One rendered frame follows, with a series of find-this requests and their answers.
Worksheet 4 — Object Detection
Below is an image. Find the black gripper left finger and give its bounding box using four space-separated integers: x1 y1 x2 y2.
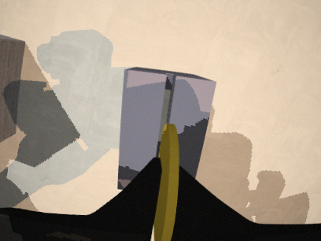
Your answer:
0 158 161 241

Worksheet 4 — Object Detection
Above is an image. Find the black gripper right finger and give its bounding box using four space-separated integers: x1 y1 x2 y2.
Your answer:
171 166 321 241

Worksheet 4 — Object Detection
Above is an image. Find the gold coin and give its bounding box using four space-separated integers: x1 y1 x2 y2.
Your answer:
154 124 179 241

